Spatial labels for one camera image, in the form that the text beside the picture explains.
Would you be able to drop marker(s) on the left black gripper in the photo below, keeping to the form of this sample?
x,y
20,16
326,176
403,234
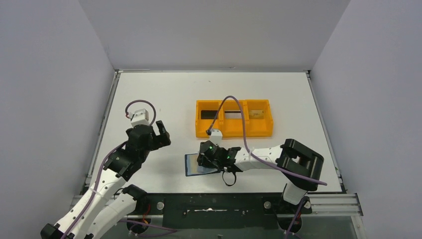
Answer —
x,y
157,136

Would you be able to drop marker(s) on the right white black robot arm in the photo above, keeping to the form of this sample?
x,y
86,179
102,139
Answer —
x,y
301,165

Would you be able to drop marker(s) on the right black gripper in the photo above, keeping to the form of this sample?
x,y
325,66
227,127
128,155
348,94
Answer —
x,y
203,161

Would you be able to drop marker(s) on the gold credit card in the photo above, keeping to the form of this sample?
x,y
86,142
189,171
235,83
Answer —
x,y
256,114

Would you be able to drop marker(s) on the orange three-compartment tray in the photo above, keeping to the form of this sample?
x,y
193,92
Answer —
x,y
229,120

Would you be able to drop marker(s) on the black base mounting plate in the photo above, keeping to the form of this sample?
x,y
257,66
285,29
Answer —
x,y
216,210

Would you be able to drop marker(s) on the black VIP credit card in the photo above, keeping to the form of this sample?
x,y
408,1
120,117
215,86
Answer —
x,y
208,114

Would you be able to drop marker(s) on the aluminium frame rail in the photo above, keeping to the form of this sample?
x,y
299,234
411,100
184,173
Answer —
x,y
335,205

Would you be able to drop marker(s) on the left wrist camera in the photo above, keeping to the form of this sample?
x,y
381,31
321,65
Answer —
x,y
140,117

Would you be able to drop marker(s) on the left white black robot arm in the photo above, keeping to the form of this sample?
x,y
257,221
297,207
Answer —
x,y
117,168

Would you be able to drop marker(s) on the blue leather card holder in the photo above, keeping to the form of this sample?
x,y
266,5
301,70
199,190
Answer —
x,y
193,169

